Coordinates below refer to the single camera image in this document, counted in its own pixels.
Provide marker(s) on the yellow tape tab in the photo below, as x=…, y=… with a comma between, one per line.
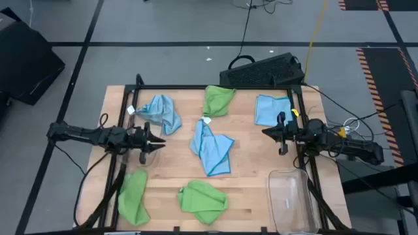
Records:
x=295, y=112

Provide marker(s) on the clear plastic basket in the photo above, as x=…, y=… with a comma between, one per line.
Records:
x=156, y=157
x=290, y=202

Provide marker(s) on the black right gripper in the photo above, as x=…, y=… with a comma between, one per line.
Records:
x=285, y=134

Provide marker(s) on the black hazard-striped floor mat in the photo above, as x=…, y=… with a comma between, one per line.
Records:
x=385, y=75
x=362, y=4

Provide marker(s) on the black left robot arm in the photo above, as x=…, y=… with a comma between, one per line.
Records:
x=81, y=135

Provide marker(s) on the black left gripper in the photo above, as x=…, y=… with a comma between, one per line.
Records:
x=141, y=142

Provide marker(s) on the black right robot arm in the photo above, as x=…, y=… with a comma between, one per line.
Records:
x=352, y=147

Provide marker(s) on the blue microfiber towel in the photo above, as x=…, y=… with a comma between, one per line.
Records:
x=160, y=109
x=269, y=109
x=212, y=150

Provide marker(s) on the green microfiber towel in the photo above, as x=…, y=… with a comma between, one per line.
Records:
x=132, y=196
x=215, y=101
x=202, y=200

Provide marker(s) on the black metal table frame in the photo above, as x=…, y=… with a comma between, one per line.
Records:
x=183, y=87

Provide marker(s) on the black crossbeam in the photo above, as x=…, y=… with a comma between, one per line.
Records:
x=375, y=179

